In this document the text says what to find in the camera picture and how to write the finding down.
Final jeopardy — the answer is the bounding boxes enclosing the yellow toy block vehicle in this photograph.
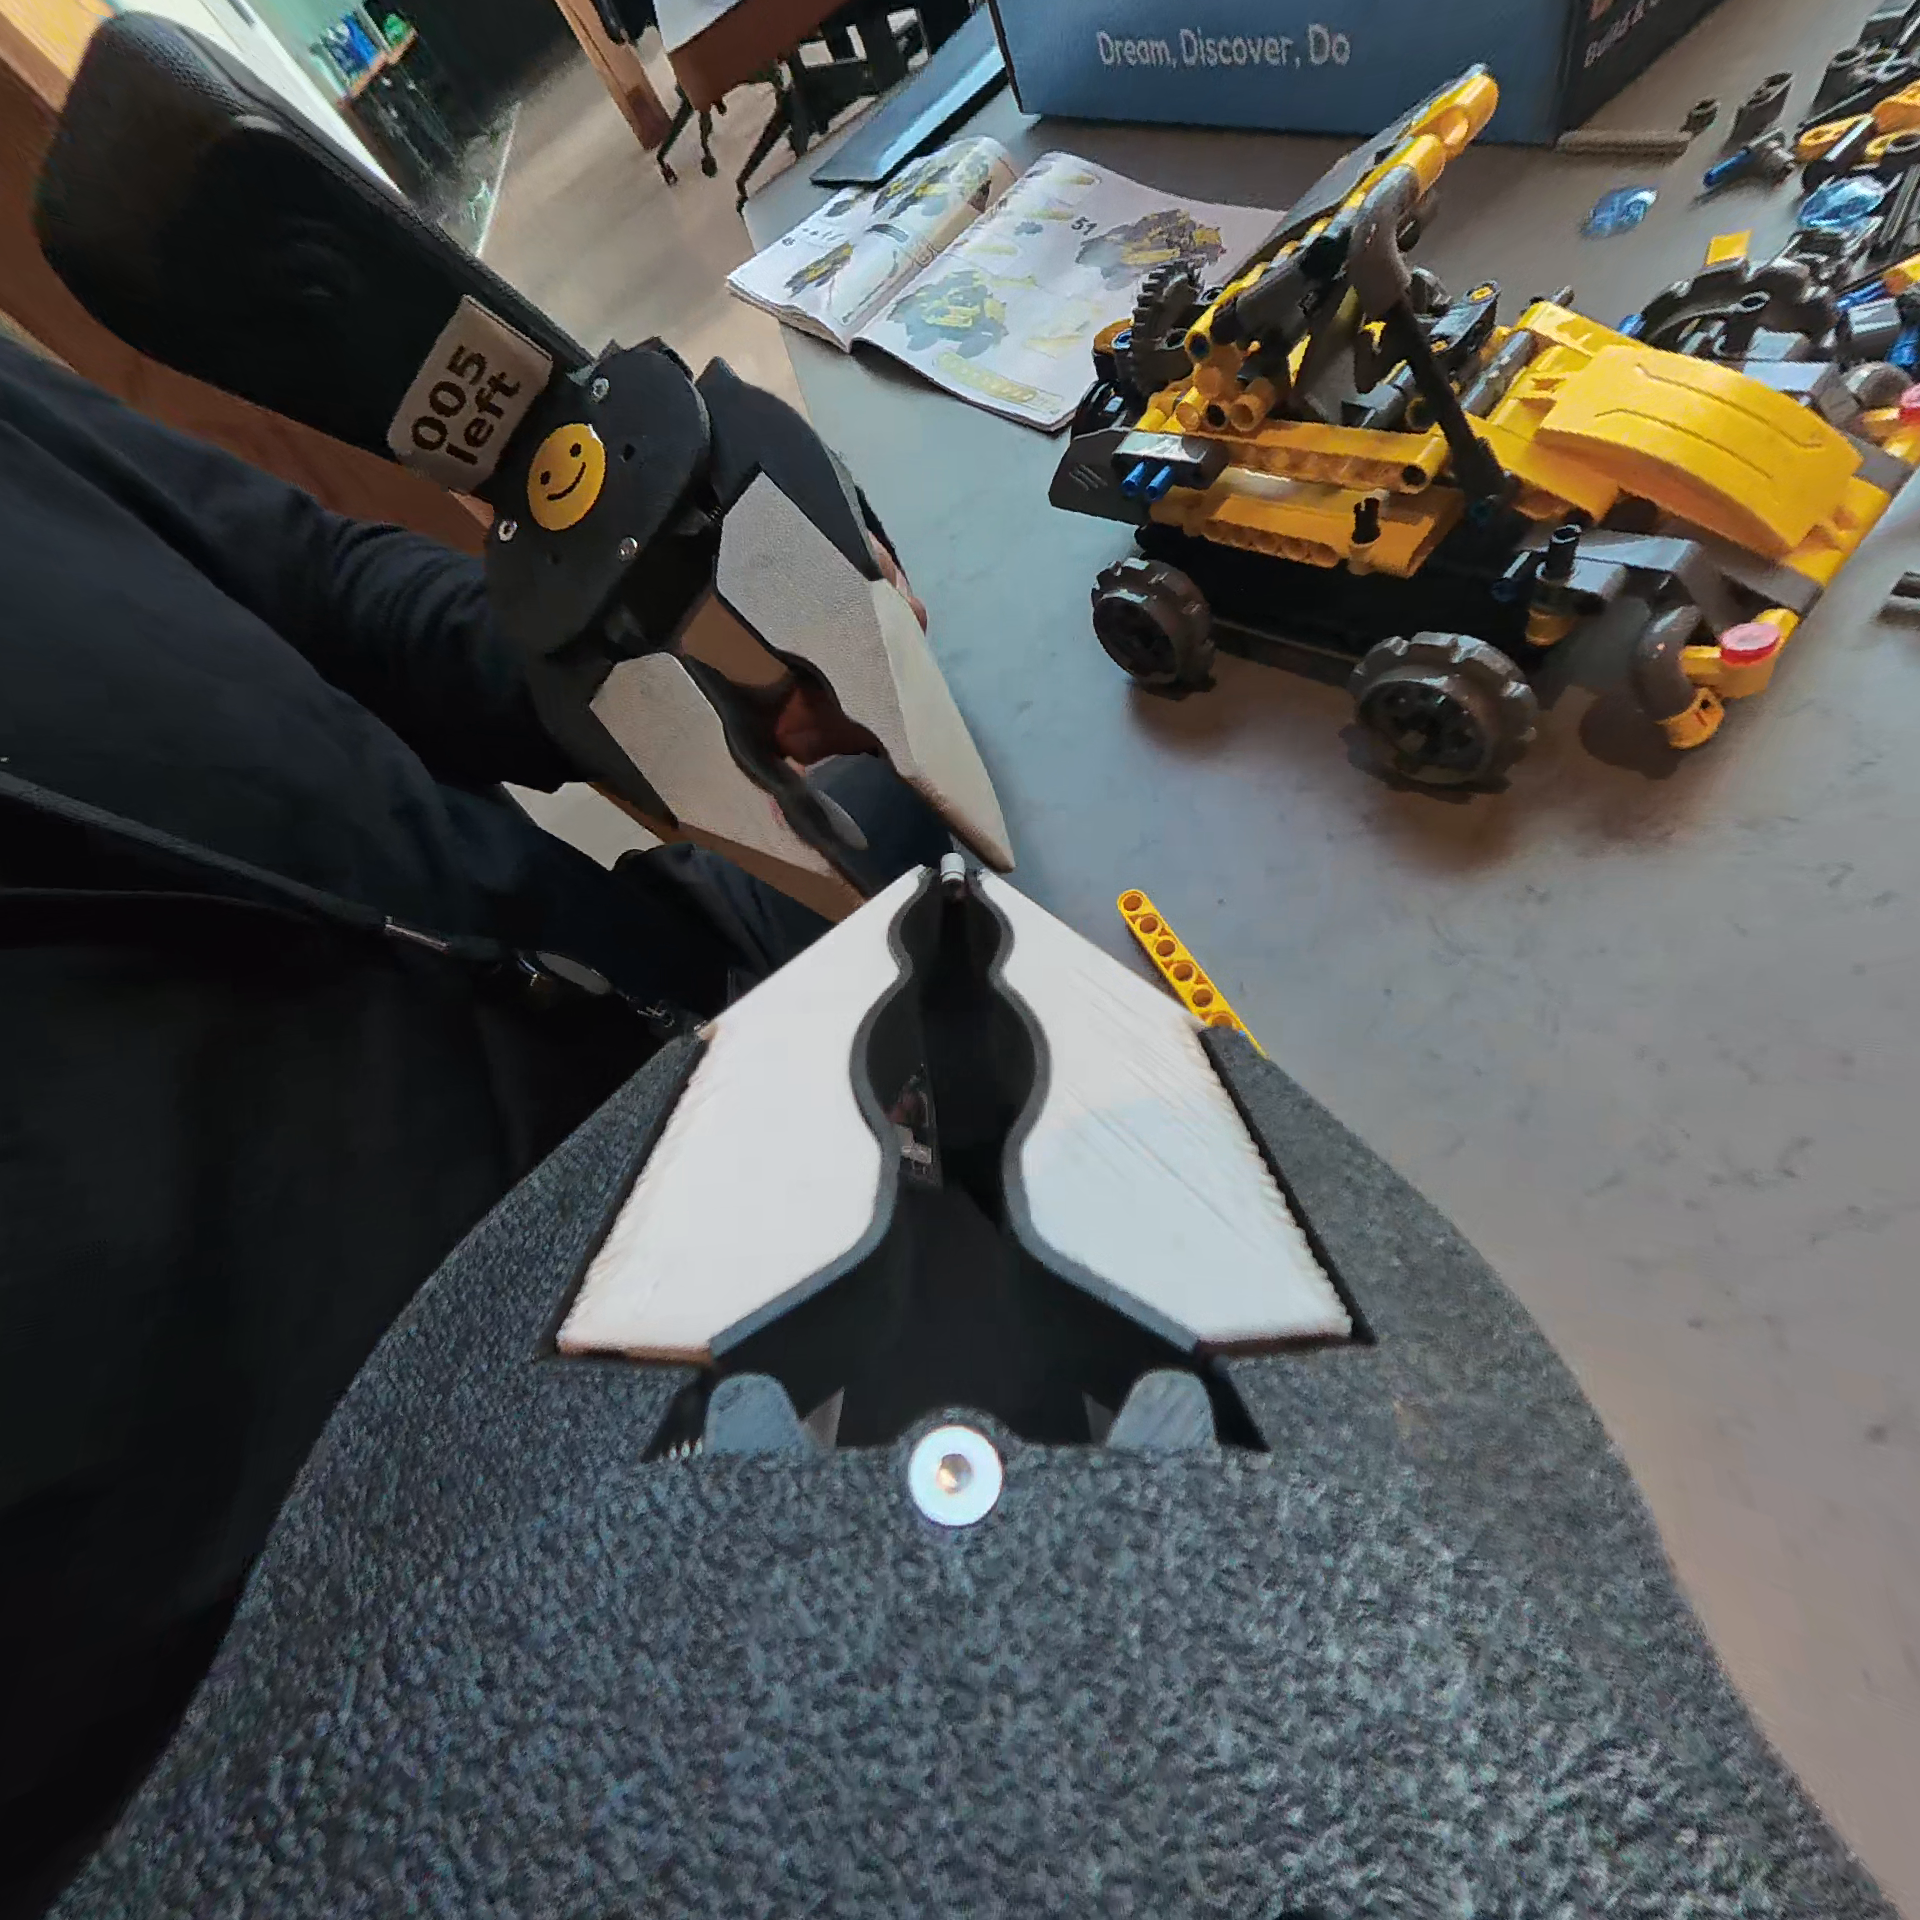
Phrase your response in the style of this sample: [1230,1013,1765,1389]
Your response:
[1050,65,1920,793]

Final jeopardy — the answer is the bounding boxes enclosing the grey desk with wooden edge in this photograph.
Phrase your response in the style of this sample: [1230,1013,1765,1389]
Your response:
[741,0,1920,1920]

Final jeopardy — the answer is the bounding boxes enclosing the person's left forearm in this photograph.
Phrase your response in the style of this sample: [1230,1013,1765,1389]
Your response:
[0,337,579,797]

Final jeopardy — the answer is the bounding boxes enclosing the person's torso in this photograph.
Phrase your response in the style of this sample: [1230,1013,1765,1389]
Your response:
[0,778,782,1920]

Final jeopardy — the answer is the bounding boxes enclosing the yellow perforated beam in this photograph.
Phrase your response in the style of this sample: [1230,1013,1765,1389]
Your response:
[1116,887,1265,1057]

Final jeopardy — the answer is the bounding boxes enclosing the person's left hand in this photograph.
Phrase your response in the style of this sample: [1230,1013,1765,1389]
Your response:
[690,525,931,770]

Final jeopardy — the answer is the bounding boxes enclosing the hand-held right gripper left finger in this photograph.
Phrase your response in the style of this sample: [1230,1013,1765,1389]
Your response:
[554,865,926,1365]

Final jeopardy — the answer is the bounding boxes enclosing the pile of small dark pieces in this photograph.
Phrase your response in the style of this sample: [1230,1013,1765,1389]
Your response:
[1627,0,1920,468]

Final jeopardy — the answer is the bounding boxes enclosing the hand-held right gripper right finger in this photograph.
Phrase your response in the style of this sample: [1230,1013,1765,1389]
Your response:
[979,873,1354,1352]

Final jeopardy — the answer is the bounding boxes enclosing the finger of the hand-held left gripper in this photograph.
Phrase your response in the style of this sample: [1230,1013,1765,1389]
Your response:
[716,469,1019,873]
[586,648,872,890]

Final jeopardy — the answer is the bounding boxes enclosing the instruction booklet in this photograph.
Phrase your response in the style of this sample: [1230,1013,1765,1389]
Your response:
[725,138,1296,437]

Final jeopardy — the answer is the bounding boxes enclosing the blue cardboard box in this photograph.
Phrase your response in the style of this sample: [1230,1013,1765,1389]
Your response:
[986,0,1729,149]

